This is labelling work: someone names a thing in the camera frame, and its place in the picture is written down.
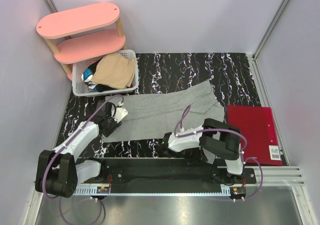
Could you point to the black blue white garment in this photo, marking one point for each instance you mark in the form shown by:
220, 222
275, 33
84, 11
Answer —
87, 77

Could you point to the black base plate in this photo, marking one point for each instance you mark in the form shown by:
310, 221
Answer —
164, 188

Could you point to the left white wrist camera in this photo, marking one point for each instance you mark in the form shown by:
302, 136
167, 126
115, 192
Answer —
120, 114

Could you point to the pink three-tier shelf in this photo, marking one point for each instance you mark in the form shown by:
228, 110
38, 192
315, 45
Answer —
83, 33

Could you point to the grey t shirt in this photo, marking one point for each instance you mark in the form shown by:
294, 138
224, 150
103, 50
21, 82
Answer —
151, 116

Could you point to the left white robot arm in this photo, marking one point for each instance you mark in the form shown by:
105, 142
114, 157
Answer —
66, 155

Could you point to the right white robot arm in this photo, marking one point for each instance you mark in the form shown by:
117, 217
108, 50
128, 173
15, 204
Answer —
213, 139

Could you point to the beige t shirt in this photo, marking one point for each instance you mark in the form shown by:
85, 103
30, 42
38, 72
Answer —
115, 71

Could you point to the red folded t shirt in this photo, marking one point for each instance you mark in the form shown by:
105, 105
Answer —
257, 125

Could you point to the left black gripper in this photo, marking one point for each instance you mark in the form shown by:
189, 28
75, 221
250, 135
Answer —
106, 132

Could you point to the white plastic basket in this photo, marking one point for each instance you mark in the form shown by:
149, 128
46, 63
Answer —
80, 89

